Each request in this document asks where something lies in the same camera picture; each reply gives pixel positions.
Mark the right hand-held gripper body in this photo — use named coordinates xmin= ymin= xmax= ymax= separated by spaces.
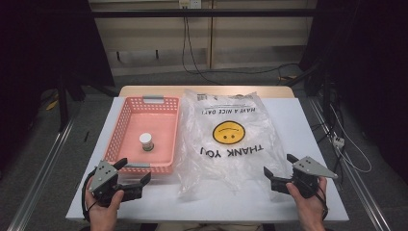
xmin=280 ymin=156 xmax=339 ymax=199

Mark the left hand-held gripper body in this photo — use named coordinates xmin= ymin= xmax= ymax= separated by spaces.
xmin=89 ymin=159 xmax=144 ymax=208

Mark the small white-capped bottle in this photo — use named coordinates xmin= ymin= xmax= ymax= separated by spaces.
xmin=139 ymin=132 xmax=155 ymax=152

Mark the clear smiley-face plastic bag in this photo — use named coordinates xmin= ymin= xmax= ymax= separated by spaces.
xmin=175 ymin=89 xmax=292 ymax=201

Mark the pink perforated plastic basket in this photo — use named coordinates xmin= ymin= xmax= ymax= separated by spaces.
xmin=104 ymin=94 xmax=181 ymax=176

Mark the person's left hand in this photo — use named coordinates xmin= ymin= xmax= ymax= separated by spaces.
xmin=85 ymin=177 xmax=125 ymax=225

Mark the person's right hand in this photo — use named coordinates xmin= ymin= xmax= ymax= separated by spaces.
xmin=286 ymin=177 xmax=328 ymax=222

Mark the white foam mat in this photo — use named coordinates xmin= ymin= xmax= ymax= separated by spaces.
xmin=65 ymin=96 xmax=350 ymax=223

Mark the black metal stand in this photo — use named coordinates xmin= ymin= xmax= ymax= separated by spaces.
xmin=57 ymin=75 xmax=71 ymax=133

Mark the yellow floor tape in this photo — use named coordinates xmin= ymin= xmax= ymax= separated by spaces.
xmin=45 ymin=98 xmax=60 ymax=112

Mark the black horizontal bar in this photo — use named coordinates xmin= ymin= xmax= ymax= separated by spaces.
xmin=90 ymin=8 xmax=319 ymax=18

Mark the left hand-held gripper black cable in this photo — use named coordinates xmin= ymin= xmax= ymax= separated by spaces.
xmin=81 ymin=168 xmax=97 ymax=223

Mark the hand-held gripper black cable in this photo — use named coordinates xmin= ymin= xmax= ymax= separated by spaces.
xmin=81 ymin=168 xmax=97 ymax=223
xmin=316 ymin=177 xmax=330 ymax=222

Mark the right hand-held gripper black cable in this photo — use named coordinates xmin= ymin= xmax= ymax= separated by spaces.
xmin=316 ymin=177 xmax=330 ymax=222

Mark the metal floor rail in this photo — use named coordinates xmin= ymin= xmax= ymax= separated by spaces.
xmin=7 ymin=118 xmax=77 ymax=231
xmin=308 ymin=96 xmax=393 ymax=231

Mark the white floor cable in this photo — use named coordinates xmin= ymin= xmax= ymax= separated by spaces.
xmin=329 ymin=104 xmax=373 ymax=174

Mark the black hanging cable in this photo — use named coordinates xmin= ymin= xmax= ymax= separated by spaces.
xmin=181 ymin=15 xmax=225 ymax=86

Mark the white wall socket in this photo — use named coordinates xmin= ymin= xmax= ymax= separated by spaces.
xmin=178 ymin=0 xmax=203 ymax=10

